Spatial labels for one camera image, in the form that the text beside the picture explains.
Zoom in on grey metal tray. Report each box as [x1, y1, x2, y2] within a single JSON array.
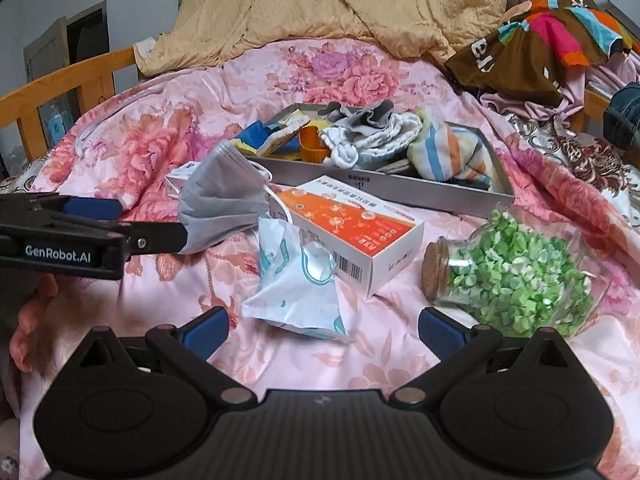
[[247, 102, 516, 216]]

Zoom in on person's left hand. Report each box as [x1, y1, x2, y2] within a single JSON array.
[[9, 276, 63, 375]]

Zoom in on white teal mask packet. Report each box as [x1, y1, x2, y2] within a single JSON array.
[[241, 216, 353, 343]]

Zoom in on pink floral bedsheet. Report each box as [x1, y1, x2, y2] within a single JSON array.
[[15, 35, 640, 480]]

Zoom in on white gauze cloth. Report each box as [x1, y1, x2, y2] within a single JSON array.
[[320, 110, 423, 170]]

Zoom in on striped sock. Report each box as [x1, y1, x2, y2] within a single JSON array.
[[407, 106, 496, 191]]

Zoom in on yellow quilt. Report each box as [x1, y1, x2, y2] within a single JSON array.
[[137, 0, 513, 78]]

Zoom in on colourful brown garment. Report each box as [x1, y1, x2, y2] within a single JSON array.
[[442, 0, 636, 108]]

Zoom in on wooden bed frame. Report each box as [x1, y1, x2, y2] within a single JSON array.
[[0, 45, 143, 171]]

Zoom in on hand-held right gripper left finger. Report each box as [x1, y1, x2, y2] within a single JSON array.
[[75, 305, 257, 406]]

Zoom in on orange white medicine box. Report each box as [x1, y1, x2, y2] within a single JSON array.
[[272, 175, 426, 301]]

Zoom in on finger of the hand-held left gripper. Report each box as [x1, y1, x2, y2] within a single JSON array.
[[64, 219, 191, 262], [0, 191, 124, 227]]

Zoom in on grey door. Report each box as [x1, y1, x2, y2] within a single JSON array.
[[22, 0, 111, 86]]

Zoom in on blue jeans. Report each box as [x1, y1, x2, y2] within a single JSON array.
[[602, 82, 640, 151]]

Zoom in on pink cloth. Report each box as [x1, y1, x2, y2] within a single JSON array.
[[480, 52, 640, 111]]

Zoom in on orange cup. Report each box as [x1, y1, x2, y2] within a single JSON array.
[[298, 125, 333, 163]]

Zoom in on white blue medicine box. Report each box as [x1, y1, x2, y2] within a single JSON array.
[[164, 160, 201, 198]]

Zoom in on yellow blue patterned cloth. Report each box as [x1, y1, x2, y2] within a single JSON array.
[[235, 105, 313, 161]]

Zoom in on grey sock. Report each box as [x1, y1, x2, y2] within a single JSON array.
[[330, 101, 401, 128]]

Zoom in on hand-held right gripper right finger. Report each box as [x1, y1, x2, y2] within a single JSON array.
[[390, 307, 567, 407]]

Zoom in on glass jar of green stars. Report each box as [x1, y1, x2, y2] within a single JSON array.
[[421, 207, 611, 341]]

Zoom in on grey face mask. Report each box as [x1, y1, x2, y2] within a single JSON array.
[[177, 141, 273, 256]]

